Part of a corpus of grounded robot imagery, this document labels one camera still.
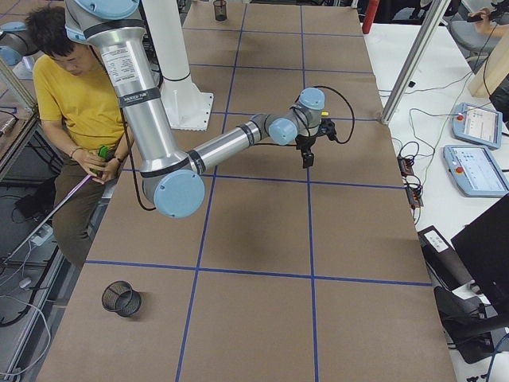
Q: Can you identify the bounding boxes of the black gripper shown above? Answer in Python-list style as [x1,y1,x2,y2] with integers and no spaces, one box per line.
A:
[295,134,317,169]

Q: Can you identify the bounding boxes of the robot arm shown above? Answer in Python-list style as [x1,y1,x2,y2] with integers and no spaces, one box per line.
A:
[1,21,39,66]
[64,1,325,218]

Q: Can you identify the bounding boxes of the red fire extinguisher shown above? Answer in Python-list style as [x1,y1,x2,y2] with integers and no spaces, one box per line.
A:
[362,0,379,34]

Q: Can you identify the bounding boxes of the far teach pendant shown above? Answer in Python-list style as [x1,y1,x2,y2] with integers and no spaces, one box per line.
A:
[452,103,503,150]

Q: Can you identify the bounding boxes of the teach pendant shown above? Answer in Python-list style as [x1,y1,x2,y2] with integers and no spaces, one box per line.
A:
[442,145,508,197]
[452,103,503,150]

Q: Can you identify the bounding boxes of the far black mesh cup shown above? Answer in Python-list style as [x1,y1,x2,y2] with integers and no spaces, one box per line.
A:
[213,0,227,21]

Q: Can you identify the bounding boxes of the black mesh cup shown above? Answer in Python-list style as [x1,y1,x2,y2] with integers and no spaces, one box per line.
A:
[213,0,227,21]
[101,280,142,318]

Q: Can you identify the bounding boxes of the near teach pendant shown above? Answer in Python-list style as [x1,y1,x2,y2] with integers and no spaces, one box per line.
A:
[442,145,508,197]

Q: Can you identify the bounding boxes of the black power adapter box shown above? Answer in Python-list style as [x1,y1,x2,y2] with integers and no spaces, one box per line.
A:
[418,225,482,294]

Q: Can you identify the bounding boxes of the black monitor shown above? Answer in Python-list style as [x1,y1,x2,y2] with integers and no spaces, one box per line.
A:
[452,196,508,313]

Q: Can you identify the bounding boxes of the green grabber stick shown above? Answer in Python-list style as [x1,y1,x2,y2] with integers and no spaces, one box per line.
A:
[0,144,112,263]

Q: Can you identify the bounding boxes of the near black mesh cup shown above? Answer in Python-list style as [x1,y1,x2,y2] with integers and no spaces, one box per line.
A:
[101,280,142,318]

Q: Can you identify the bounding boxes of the person in yellow shirt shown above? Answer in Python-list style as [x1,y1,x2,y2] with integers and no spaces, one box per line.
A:
[25,6,133,268]

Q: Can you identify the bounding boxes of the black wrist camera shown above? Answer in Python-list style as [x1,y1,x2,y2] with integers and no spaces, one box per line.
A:
[317,118,339,142]

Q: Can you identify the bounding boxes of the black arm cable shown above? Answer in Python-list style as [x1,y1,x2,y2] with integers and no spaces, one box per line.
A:
[312,84,356,144]

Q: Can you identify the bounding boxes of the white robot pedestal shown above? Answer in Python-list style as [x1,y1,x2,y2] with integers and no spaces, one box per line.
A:
[142,0,214,131]

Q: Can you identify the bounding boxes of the aluminium frame post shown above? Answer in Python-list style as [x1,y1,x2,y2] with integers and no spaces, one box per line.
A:
[380,0,449,126]

